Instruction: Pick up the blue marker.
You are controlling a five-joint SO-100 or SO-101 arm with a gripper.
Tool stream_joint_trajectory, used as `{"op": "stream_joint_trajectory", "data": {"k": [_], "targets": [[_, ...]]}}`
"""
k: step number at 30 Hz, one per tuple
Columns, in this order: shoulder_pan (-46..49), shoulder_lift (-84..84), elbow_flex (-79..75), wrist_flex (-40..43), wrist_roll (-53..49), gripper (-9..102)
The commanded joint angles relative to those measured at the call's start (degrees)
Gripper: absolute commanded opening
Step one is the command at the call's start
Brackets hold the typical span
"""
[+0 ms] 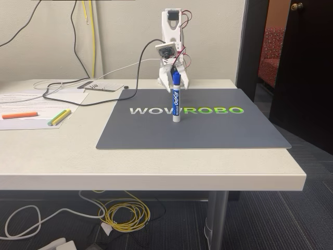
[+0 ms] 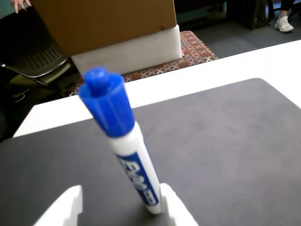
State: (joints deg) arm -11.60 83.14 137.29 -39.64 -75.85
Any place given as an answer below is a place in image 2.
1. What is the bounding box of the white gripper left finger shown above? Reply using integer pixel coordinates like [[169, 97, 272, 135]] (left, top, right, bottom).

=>
[[34, 184, 83, 226]]

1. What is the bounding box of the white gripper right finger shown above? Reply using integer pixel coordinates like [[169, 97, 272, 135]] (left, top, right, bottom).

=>
[[159, 183, 200, 226]]

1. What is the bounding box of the blue Expo whiteboard marker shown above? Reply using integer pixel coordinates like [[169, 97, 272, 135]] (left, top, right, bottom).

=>
[[78, 66, 163, 215]]

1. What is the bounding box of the person's hand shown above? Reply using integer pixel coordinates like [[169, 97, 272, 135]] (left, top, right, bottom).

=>
[[10, 0, 32, 14]]

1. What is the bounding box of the grey WOWROBO mat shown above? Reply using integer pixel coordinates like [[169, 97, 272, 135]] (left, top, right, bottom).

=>
[[0, 77, 301, 226]]

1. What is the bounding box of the black mesh office chair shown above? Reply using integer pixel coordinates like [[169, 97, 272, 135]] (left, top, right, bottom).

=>
[[0, 7, 71, 97]]

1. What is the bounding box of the brown patterned upholstered seat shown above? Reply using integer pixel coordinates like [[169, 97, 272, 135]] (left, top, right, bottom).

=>
[[69, 30, 219, 97]]

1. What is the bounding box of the white foam block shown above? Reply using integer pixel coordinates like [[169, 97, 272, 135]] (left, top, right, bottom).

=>
[[70, 24, 184, 76]]

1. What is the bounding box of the brown WOWROBO cardboard box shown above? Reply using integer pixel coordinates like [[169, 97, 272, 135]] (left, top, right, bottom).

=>
[[31, 0, 178, 57]]

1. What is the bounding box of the white sneaker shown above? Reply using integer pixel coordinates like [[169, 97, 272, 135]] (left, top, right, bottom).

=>
[[274, 15, 295, 33]]

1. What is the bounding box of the thin white floor wire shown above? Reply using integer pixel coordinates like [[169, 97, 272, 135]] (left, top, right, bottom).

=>
[[12, 88, 31, 104]]

